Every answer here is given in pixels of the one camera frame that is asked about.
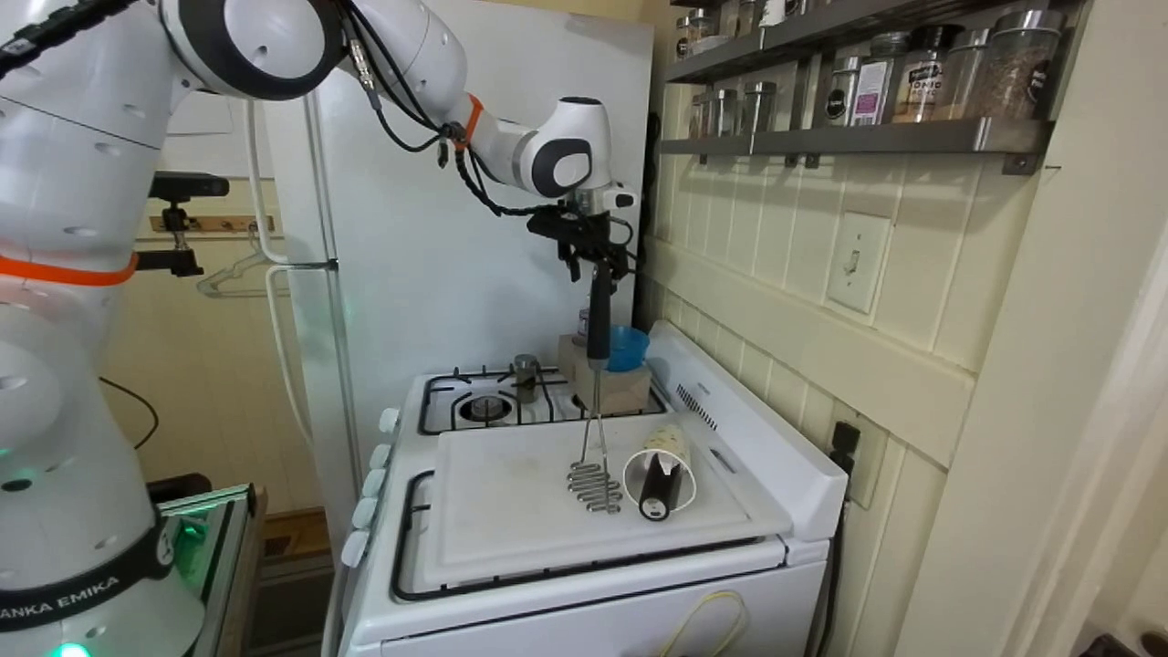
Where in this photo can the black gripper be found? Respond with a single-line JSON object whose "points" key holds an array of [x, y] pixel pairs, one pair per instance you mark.
{"points": [[599, 244]]}

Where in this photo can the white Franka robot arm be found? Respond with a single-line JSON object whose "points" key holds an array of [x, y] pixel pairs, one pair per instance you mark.
{"points": [[76, 185]]}

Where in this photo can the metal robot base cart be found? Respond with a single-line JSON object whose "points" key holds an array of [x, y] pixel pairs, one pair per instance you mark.
{"points": [[221, 549]]}

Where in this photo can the brown cardboard box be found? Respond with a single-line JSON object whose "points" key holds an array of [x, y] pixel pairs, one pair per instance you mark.
{"points": [[614, 391]]}

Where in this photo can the blue plastic cup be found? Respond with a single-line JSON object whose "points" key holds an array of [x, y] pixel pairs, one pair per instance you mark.
{"points": [[629, 348]]}

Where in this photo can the small metal pot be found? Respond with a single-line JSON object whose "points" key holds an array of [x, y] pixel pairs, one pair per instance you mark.
{"points": [[528, 371]]}

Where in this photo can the black burner grate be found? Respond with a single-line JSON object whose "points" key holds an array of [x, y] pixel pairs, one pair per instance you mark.
{"points": [[550, 402]]}

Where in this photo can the white cup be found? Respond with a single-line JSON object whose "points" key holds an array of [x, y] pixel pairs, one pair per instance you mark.
{"points": [[679, 459]]}

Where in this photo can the white refrigerator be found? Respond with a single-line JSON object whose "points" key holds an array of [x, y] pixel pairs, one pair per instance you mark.
{"points": [[413, 267]]}

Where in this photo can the black object inside white cup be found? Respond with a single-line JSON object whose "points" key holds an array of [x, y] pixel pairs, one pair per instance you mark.
{"points": [[657, 487]]}

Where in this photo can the white cutting board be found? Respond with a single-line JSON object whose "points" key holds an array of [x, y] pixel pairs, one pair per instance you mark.
{"points": [[525, 511]]}

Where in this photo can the white stove knob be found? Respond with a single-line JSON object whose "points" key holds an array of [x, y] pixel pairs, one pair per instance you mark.
{"points": [[363, 511], [372, 483], [389, 420], [381, 453], [357, 549]]}

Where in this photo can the wooden spice rack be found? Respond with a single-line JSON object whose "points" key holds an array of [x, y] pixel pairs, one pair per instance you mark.
{"points": [[779, 41]]}

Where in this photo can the small dark spice jar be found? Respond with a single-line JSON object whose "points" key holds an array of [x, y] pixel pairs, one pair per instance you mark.
{"points": [[838, 97]]}

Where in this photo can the white gas stove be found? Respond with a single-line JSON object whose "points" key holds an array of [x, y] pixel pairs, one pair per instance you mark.
{"points": [[584, 606]]}

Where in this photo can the spice jar with white label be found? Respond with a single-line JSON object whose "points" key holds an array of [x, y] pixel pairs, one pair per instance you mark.
{"points": [[873, 94]]}

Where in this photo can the large glass spice jar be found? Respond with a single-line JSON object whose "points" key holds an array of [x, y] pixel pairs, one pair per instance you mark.
{"points": [[1019, 66]]}

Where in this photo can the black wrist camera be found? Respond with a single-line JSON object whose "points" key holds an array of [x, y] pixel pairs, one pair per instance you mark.
{"points": [[554, 224]]}

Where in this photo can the white light switch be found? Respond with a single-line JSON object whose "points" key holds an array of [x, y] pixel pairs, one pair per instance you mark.
{"points": [[858, 262]]}

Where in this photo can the wall outlet with black plug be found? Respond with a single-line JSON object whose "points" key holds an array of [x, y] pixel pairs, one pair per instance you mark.
{"points": [[848, 444]]}

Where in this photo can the grey wall shelf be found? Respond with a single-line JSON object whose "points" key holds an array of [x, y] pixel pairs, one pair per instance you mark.
{"points": [[853, 139]]}

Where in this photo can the wooden wall rail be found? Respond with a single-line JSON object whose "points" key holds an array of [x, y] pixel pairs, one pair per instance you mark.
{"points": [[223, 224]]}

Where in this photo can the black camera on stand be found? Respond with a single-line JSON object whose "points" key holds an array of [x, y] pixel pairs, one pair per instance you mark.
{"points": [[184, 185]]}

